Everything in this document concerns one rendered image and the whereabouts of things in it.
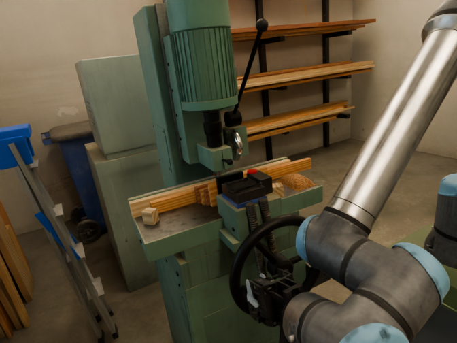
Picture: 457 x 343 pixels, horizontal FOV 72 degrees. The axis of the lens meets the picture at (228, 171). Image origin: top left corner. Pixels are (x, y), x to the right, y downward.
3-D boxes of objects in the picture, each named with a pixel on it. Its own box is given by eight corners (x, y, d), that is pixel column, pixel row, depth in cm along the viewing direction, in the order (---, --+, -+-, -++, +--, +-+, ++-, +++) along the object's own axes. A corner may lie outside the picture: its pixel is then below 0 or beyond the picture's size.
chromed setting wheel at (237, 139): (239, 165, 116) (235, 133, 112) (224, 158, 126) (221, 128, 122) (245, 163, 117) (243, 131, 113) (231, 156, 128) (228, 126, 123)
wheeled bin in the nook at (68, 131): (76, 249, 257) (40, 135, 225) (70, 225, 302) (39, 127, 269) (151, 223, 286) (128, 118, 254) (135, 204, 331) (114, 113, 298)
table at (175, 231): (156, 284, 76) (151, 263, 74) (134, 231, 102) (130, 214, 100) (345, 211, 99) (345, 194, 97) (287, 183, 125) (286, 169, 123)
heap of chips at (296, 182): (297, 191, 102) (296, 183, 102) (275, 180, 113) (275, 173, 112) (317, 184, 106) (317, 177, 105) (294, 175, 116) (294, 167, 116)
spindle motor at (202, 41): (193, 115, 87) (175, -12, 77) (175, 109, 102) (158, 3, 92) (248, 105, 94) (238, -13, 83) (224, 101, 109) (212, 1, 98)
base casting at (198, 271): (183, 291, 91) (177, 265, 88) (143, 216, 141) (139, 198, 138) (306, 241, 108) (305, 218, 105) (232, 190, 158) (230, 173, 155)
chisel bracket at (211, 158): (215, 177, 99) (211, 151, 96) (199, 166, 111) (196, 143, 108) (235, 171, 102) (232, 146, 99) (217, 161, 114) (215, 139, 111)
